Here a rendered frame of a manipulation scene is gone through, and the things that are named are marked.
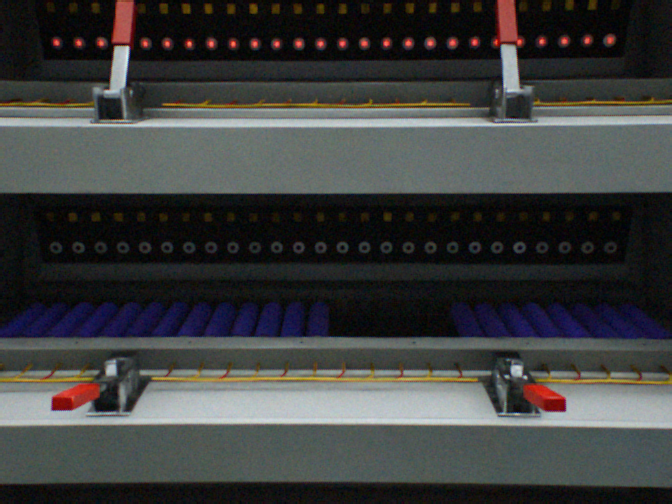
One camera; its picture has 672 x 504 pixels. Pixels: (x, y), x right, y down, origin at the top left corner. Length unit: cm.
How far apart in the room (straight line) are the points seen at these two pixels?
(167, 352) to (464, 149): 25
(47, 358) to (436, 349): 28
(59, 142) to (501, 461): 35
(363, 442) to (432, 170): 18
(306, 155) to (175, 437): 20
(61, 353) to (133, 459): 10
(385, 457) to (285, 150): 21
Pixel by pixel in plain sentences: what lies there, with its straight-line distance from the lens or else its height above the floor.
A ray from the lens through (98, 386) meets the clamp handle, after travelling 39.
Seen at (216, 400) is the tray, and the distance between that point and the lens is 42.
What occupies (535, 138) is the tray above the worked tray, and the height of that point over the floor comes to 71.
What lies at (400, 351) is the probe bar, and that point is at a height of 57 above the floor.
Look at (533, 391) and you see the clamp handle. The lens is 36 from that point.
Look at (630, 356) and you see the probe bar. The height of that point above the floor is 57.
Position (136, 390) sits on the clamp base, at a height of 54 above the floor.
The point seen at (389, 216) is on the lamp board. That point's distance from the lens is 53.
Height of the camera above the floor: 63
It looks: 2 degrees up
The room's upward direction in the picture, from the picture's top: straight up
